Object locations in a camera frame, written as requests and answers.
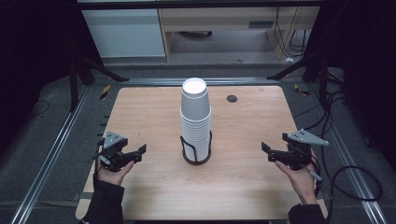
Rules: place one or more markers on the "yellow black tape strip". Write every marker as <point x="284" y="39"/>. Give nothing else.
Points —
<point x="105" y="91"/>
<point x="300" y="90"/>

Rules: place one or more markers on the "aluminium floor rail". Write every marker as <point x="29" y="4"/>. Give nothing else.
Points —
<point x="348" y="161"/>
<point x="49" y="155"/>
<point x="155" y="81"/>

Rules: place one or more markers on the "round dark table grommet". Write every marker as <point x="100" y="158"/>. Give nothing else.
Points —
<point x="232" y="98"/>

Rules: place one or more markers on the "stack of white paper cups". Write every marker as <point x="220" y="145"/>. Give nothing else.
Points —
<point x="195" y="115"/>

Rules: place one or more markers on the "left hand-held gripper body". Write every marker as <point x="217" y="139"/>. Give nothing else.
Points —
<point x="112" y="143"/>

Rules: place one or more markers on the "person's left hand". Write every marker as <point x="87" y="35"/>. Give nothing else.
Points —
<point x="113" y="178"/>

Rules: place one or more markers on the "white cabinet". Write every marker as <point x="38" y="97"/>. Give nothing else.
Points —
<point x="124" y="32"/>

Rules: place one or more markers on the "person's right hand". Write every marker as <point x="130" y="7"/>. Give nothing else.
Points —
<point x="302" y="185"/>

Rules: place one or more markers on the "small white floor object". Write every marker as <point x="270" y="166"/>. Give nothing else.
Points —
<point x="289" y="59"/>

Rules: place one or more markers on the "black metal stand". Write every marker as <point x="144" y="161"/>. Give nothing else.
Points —
<point x="323" y="81"/>
<point x="74" y="84"/>

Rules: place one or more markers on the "black curtain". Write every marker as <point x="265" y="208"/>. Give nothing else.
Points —
<point x="367" y="62"/>
<point x="34" y="46"/>

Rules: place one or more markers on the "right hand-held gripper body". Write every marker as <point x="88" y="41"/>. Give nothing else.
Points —
<point x="300" y="149"/>

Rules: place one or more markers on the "light wooden desk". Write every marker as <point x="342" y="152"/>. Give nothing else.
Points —
<point x="224" y="15"/>

